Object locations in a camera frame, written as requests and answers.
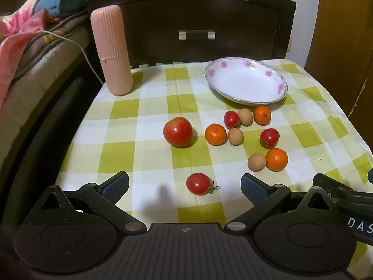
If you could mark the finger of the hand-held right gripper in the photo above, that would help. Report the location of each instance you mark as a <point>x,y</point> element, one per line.
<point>332,183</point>

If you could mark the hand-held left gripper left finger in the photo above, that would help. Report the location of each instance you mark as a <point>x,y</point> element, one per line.
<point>116,187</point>

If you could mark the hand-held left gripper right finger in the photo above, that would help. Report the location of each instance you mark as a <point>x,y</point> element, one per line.
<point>253,189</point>

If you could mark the brown longan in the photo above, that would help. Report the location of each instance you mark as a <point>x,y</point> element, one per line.
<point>245,117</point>
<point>235,136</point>
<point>256,162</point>

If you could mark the small orange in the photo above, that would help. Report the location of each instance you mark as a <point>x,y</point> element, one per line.
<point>215,134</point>
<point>276,159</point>
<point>262,115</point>

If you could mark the small red tomato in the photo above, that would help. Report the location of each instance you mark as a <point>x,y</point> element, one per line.
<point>231,119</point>
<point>198,183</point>
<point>269,138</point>

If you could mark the large red tomato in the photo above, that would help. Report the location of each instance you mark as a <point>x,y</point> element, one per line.
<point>178,131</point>

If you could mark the white plate with pink flowers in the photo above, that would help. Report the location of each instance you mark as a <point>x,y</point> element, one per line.
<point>246,81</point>

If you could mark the green white checked tablecloth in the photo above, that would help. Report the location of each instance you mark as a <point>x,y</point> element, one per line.
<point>140,140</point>

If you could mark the bed mattress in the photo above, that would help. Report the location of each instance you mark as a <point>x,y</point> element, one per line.
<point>35,99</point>

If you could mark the green foam mat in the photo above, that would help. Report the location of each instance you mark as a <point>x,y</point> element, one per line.
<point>160,64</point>

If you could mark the pink ribbed container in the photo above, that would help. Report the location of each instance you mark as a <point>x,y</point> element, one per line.
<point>112,49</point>

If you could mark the brown wooden wardrobe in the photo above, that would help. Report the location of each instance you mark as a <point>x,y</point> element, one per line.
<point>341,35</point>

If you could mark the brown striped quilt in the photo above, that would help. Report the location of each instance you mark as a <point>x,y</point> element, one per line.
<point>61,32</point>

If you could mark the dark wooden cabinet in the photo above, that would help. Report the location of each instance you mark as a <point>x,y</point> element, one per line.
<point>239,23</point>

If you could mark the pink printed blanket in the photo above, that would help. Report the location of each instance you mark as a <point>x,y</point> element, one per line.
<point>14,49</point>

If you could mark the blue clothing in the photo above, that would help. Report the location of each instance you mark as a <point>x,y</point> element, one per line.
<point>70,0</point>

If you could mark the beige wall socket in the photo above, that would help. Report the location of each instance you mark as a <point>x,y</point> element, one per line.
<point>289,44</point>

